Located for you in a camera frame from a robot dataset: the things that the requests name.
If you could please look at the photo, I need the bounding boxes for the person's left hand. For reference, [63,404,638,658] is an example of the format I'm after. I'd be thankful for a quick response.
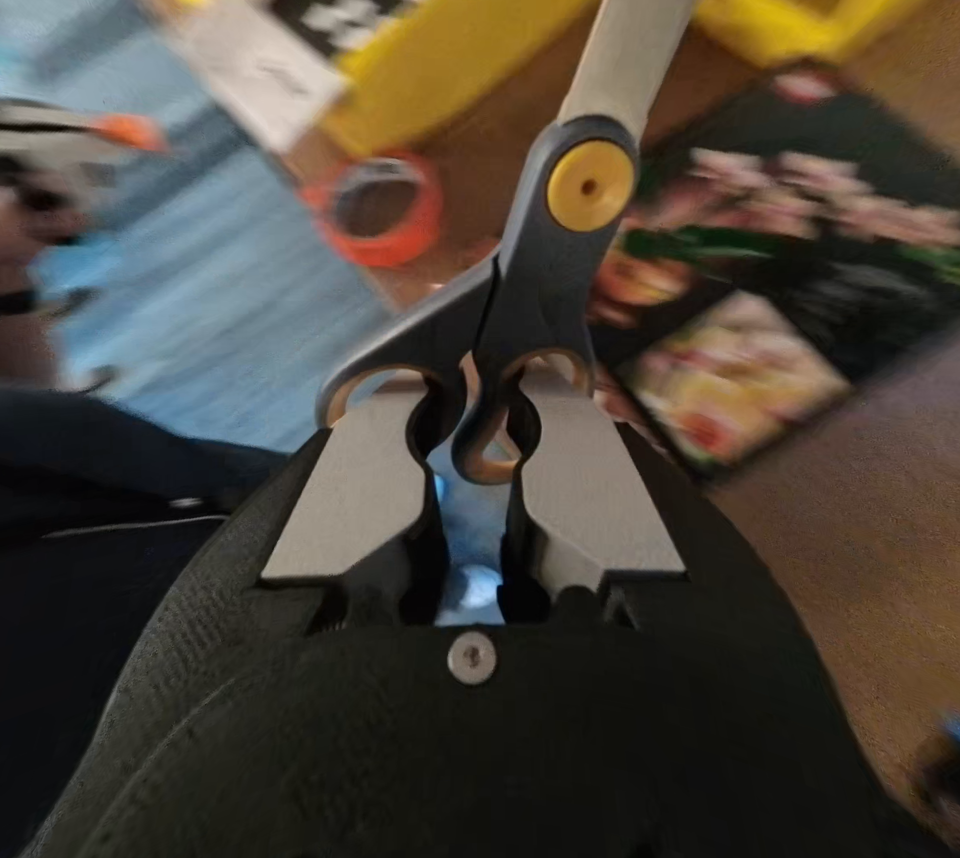
[0,228,80,387]

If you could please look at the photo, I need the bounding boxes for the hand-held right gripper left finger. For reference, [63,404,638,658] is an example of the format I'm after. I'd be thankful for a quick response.
[259,389,451,623]

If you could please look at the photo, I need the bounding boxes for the thin white cable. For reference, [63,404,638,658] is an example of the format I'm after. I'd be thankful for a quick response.
[41,513,230,540]

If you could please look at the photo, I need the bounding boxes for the grey yellow scissors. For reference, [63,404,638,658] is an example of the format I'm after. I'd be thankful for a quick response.
[315,0,745,486]

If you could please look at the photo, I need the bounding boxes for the black orchid picture box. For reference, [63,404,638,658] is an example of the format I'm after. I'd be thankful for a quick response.
[592,67,960,477]

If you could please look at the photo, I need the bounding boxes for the orange tape roll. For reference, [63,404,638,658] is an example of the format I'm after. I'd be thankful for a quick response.
[300,152,445,268]

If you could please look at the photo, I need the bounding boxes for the white paper tag black pattern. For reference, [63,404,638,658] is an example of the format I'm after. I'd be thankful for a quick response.
[86,0,545,158]

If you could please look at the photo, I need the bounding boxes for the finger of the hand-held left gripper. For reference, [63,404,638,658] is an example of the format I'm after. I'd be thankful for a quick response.
[0,99,115,156]

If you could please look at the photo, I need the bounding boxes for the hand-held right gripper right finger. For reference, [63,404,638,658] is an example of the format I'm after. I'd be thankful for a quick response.
[501,382,689,625]

